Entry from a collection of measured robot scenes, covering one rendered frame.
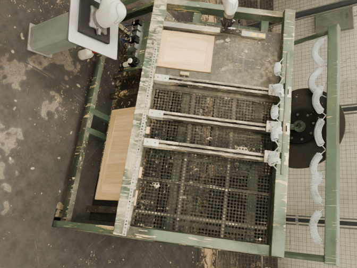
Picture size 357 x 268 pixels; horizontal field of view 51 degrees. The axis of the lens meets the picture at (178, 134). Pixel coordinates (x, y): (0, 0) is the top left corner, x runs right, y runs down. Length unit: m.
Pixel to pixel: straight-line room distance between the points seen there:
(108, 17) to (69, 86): 1.09
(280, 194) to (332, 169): 0.57
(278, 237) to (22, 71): 2.54
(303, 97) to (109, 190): 2.03
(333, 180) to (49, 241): 2.54
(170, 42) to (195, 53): 0.25
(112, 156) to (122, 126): 0.30
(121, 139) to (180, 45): 1.03
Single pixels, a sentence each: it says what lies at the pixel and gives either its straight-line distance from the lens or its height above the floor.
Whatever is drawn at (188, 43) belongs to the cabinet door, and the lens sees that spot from 3.55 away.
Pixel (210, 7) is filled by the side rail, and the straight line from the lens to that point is 3.74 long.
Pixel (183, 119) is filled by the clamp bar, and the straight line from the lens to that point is 3.17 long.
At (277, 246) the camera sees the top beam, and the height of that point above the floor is 1.87.
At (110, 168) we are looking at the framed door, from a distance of 3.60.
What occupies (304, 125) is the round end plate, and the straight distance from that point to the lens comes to 3.66.
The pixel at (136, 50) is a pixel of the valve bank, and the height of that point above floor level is 0.74.
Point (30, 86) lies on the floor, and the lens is 3.60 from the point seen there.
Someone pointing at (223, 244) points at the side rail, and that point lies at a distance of 3.04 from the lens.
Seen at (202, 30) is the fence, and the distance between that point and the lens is 3.60.
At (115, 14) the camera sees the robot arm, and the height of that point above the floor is 1.01.
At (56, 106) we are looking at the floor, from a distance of 3.73.
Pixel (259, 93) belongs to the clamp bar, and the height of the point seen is 1.67.
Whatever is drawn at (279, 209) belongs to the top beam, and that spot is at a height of 1.86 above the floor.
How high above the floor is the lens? 2.97
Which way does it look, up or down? 36 degrees down
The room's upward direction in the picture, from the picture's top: 85 degrees clockwise
